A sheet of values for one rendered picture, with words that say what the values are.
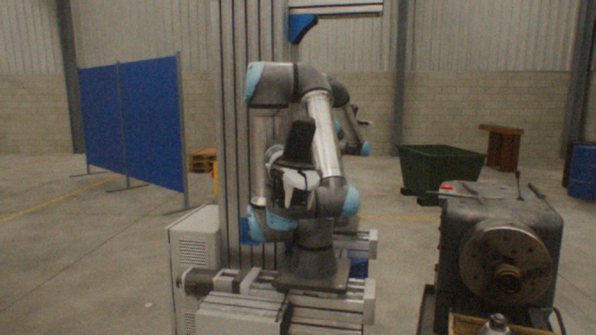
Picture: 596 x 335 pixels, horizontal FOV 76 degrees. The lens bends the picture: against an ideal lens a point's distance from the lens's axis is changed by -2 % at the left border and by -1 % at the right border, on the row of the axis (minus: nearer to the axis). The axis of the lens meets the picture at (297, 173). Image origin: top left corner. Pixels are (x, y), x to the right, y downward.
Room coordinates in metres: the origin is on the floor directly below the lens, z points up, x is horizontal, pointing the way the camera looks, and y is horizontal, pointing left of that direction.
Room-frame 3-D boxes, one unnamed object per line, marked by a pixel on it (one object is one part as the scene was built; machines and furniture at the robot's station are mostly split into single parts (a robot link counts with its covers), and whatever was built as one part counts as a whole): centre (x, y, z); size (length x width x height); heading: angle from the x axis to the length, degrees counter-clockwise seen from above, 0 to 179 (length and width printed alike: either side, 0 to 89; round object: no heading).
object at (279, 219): (0.88, 0.02, 1.46); 0.11 x 0.08 x 0.11; 99
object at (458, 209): (1.78, -0.93, 1.06); 0.59 x 0.48 x 0.39; 158
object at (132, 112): (7.10, 3.21, 1.18); 4.12 x 0.80 x 2.35; 48
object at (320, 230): (1.16, -0.05, 1.33); 0.13 x 0.12 x 0.14; 99
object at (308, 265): (1.16, -0.05, 1.21); 0.15 x 0.15 x 0.10
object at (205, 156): (9.22, 2.06, 0.22); 1.25 x 0.86 x 0.44; 179
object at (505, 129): (9.53, -4.98, 0.50); 1.61 x 0.44 x 1.00; 176
